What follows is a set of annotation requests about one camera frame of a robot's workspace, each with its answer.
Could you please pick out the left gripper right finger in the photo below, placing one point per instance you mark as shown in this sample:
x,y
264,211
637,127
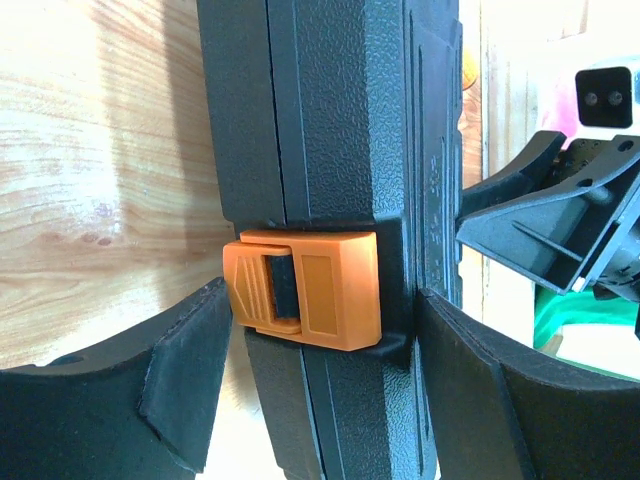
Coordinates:
x,y
501,410

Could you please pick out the pink t-shirt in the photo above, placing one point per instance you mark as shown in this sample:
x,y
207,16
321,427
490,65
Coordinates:
x,y
557,105

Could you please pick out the green tank top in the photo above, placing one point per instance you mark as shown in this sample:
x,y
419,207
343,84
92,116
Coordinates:
x,y
585,325

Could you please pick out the wooden clothes rack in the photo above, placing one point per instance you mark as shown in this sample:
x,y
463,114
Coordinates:
x,y
518,38

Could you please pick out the black plastic tool case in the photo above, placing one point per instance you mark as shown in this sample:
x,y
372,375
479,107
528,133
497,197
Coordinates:
x,y
343,116

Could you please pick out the orange handled screwdriver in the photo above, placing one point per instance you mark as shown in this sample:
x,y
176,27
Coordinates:
x,y
470,70

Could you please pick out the orange case latch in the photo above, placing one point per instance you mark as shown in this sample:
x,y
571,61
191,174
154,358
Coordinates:
x,y
313,288

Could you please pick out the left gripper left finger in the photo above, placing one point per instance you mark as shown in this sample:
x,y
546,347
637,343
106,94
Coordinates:
x,y
138,405

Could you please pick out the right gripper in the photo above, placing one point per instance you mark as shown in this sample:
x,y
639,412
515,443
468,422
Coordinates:
x,y
519,216

